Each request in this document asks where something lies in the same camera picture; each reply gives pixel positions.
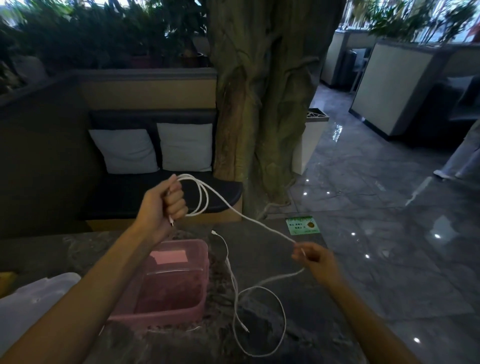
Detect person's left hand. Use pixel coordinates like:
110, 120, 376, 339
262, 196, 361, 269
136, 174, 188, 241

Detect person's right hand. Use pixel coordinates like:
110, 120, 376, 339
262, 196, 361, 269
291, 241, 341, 286

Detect long white charging cable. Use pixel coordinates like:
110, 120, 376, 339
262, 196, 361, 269
166, 173, 307, 358

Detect person's left forearm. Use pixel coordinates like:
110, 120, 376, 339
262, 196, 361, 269
0, 217, 167, 364

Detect person's right forearm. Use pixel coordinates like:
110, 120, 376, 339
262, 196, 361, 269
313, 271, 425, 364

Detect green table sticker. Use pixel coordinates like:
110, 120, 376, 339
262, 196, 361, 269
285, 216, 322, 236

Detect grey square cushion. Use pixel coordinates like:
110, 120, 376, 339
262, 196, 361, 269
156, 122, 214, 173
88, 129, 160, 175

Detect black upholstered bench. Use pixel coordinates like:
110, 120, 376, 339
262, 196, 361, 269
77, 109, 244, 233

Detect pink paper label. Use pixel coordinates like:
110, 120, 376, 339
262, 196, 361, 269
149, 250, 190, 265

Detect white waste bin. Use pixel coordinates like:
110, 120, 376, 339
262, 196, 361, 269
292, 107, 331, 175

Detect pink plastic storage box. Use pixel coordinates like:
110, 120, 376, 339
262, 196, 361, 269
106, 239, 211, 331

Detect artificial tree trunk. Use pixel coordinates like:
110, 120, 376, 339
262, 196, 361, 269
205, 0, 346, 223

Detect beige booth partition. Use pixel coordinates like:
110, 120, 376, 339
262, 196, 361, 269
0, 67, 218, 239

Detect dark green plant hedge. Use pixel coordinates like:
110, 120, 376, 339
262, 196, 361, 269
0, 0, 211, 94

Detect white planter partition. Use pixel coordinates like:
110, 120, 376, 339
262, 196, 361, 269
348, 39, 480, 142

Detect clear plastic box lid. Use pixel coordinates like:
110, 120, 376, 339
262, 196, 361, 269
0, 272, 82, 354

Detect yellow object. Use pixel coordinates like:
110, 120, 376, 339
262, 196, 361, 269
0, 271, 19, 299

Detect grey planter partition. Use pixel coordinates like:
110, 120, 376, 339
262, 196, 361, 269
320, 29, 377, 91

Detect dark sofa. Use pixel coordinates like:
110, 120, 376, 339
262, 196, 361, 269
407, 75, 480, 151

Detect green plants in planter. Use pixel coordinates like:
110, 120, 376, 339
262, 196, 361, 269
352, 0, 480, 46

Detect short white charging cable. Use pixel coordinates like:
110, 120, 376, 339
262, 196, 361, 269
211, 230, 250, 334

